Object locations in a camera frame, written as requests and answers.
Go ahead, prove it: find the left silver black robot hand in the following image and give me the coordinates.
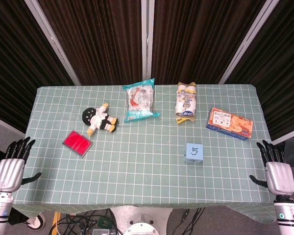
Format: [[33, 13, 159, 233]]
[[0, 136, 42, 193]]

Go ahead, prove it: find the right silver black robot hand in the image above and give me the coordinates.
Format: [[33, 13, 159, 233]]
[[249, 139, 294, 196]]

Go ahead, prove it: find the light blue numbered cube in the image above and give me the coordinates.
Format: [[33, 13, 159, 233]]
[[185, 142, 203, 164]]

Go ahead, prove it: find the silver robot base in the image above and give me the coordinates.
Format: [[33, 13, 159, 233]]
[[111, 205, 173, 235]]

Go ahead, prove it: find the white sneaker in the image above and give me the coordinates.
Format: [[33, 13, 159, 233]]
[[24, 213, 46, 231]]

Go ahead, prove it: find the orange blue biscuit box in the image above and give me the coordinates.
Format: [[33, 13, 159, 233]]
[[205, 107, 254, 141]]

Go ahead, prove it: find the red flat plastic case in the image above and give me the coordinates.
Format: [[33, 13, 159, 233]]
[[62, 130, 93, 158]]

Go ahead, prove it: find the dark brown pleated partition panel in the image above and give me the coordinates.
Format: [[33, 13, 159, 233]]
[[38, 0, 144, 86], [0, 0, 75, 133], [225, 0, 294, 141], [151, 0, 270, 85]]

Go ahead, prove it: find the black white plush doll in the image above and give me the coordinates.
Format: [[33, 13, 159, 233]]
[[82, 102, 120, 137]]

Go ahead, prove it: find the yellow wrapped tissue pack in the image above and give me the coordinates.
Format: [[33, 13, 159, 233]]
[[174, 81, 197, 125]]

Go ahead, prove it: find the green checked tablecloth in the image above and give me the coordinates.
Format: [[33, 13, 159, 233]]
[[11, 84, 277, 223]]

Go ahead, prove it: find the teal clear snack bag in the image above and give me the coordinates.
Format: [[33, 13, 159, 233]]
[[122, 78, 161, 123]]

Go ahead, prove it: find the white partition base rail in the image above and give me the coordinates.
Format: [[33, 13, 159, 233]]
[[271, 133, 294, 145], [0, 114, 25, 139]]

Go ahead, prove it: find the black cable bundle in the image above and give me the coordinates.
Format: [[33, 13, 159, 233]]
[[172, 207, 206, 235], [49, 208, 118, 235]]

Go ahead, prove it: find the white partition post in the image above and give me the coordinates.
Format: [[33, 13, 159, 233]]
[[141, 0, 155, 85], [219, 0, 281, 84], [24, 0, 81, 86]]

